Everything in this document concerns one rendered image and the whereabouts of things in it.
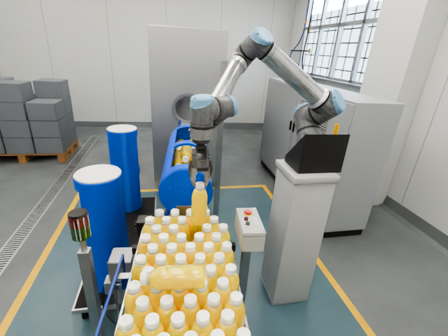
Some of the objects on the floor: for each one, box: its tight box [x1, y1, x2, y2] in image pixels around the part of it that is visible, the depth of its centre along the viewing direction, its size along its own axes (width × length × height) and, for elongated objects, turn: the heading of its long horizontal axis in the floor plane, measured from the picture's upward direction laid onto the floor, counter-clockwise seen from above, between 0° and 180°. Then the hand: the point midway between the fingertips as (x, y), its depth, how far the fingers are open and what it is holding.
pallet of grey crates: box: [0, 77, 79, 163], centre depth 436 cm, size 120×80×119 cm
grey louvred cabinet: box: [259, 77, 405, 238], centre depth 366 cm, size 54×215×145 cm, turn 4°
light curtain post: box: [213, 61, 227, 217], centre depth 288 cm, size 6×6×170 cm
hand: (200, 185), depth 116 cm, fingers closed on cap, 4 cm apart
